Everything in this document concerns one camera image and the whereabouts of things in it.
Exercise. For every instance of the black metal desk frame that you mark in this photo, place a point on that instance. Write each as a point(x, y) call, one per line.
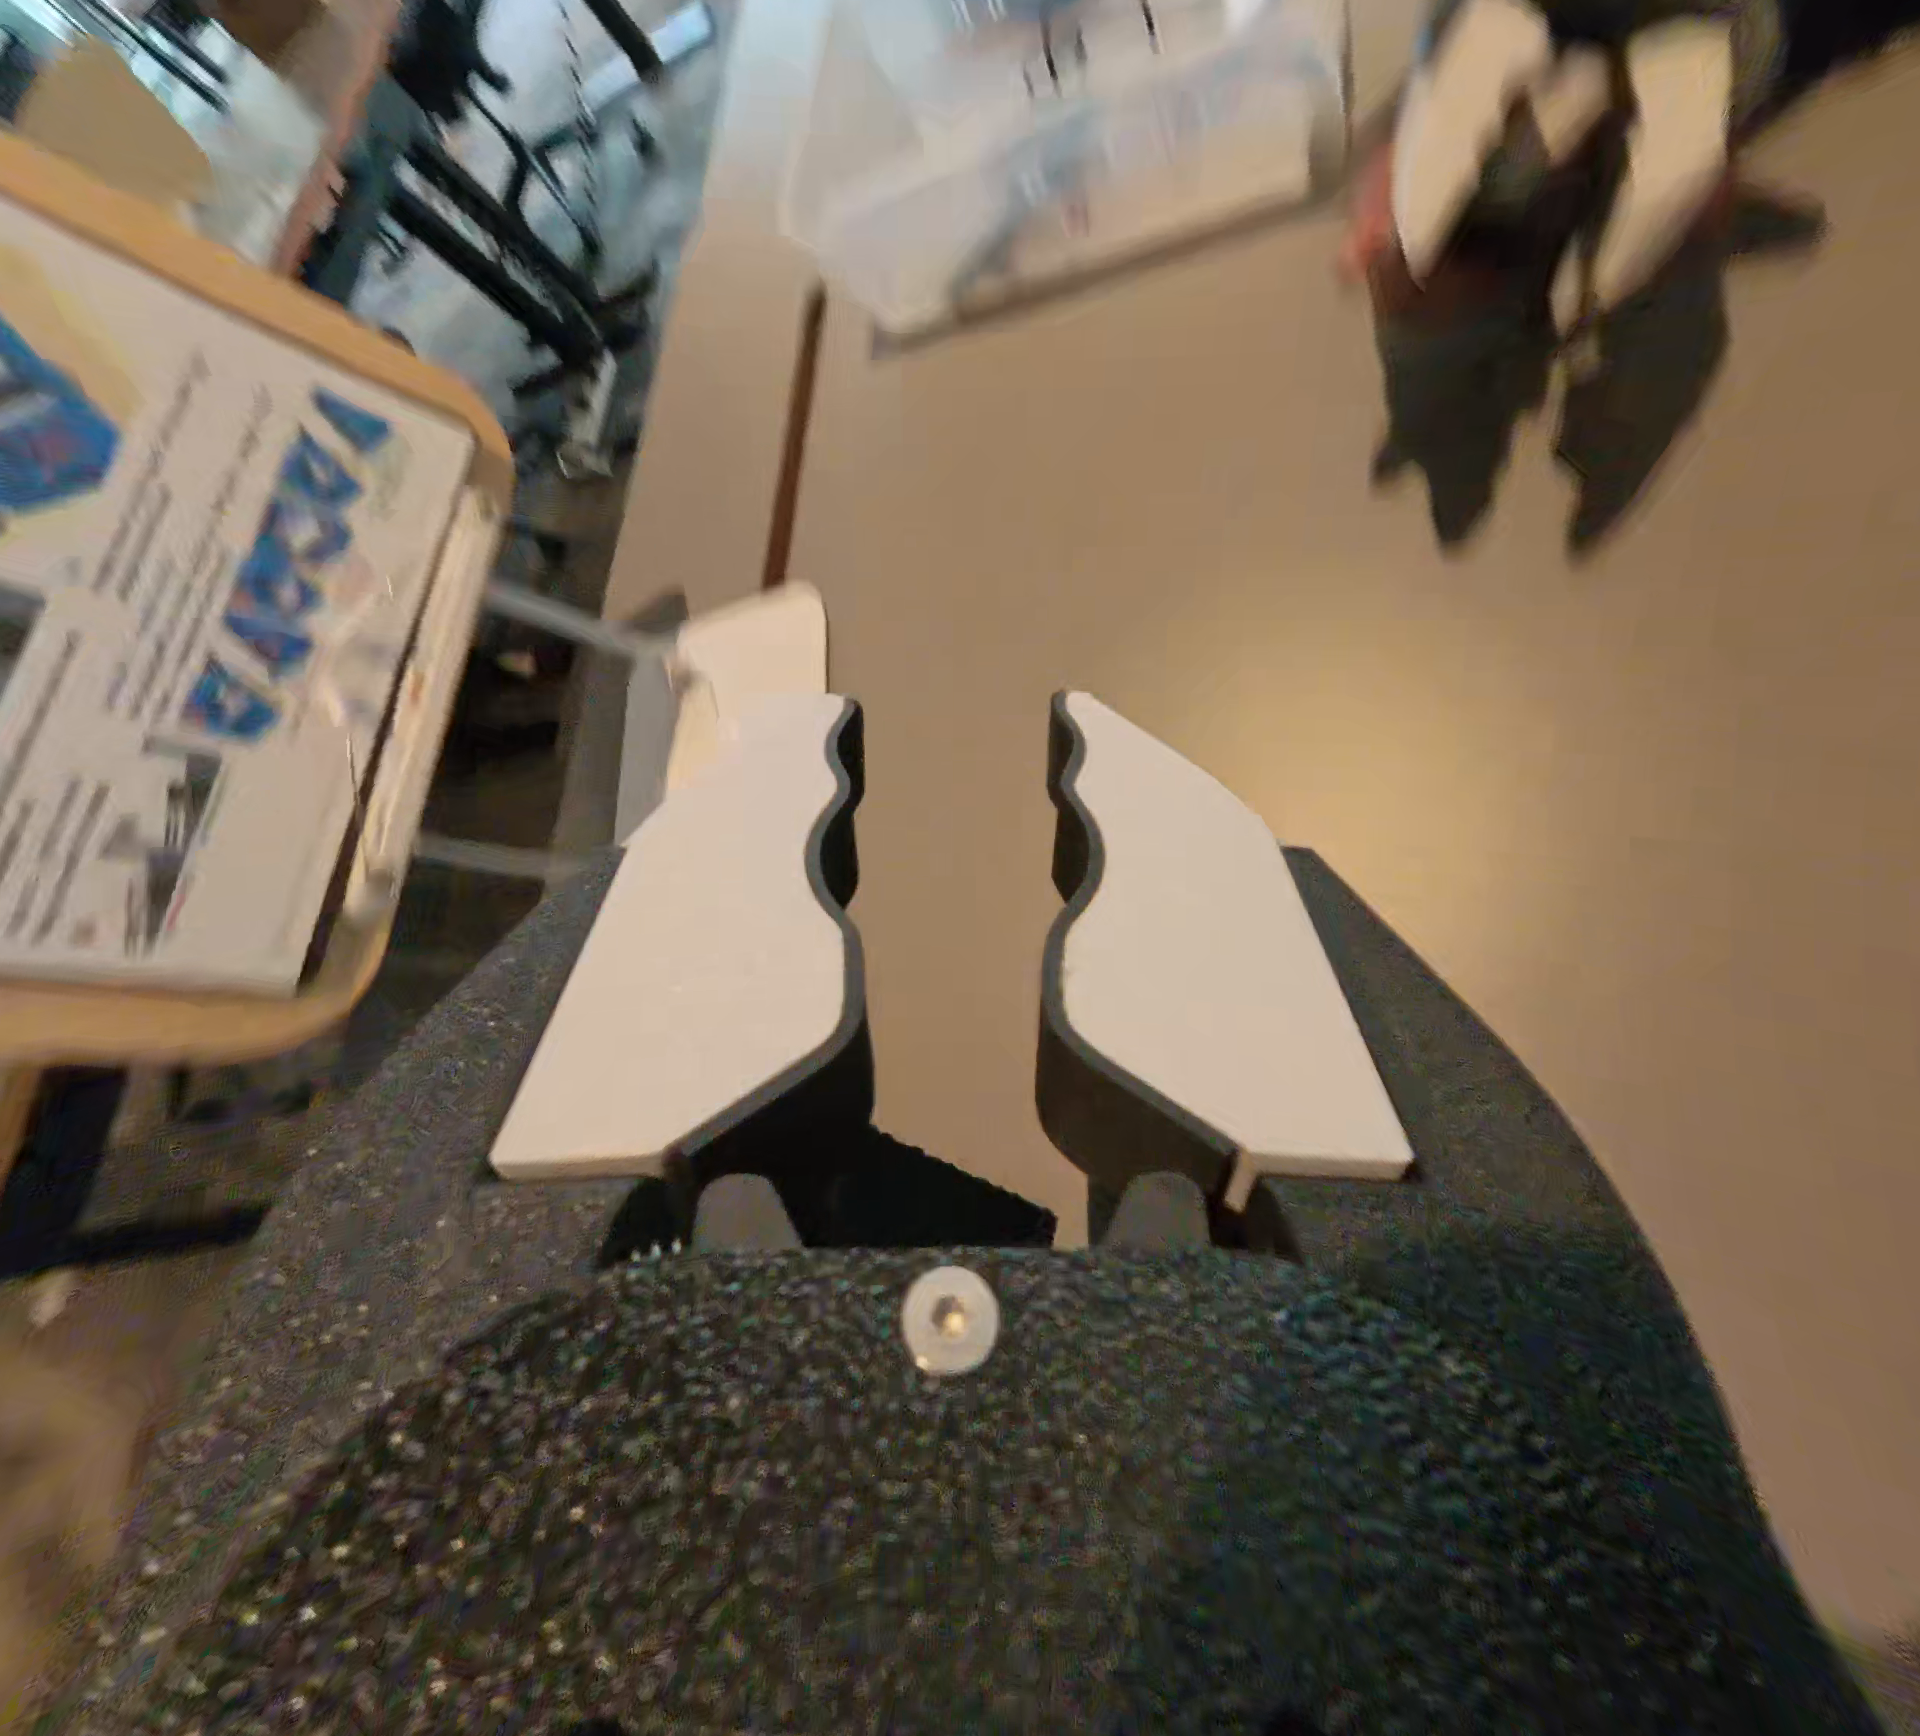
point(481, 177)

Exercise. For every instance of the white document stand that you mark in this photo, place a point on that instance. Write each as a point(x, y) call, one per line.
point(450, 807)

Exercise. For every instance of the clear plastic bin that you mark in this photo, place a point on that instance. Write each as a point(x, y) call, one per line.
point(1081, 57)

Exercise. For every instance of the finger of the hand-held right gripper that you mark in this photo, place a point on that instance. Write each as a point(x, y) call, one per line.
point(1464, 117)
point(1667, 162)

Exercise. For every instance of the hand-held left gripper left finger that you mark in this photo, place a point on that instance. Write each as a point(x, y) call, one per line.
point(707, 972)

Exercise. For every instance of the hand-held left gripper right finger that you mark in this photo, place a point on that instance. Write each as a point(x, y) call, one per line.
point(1216, 972)

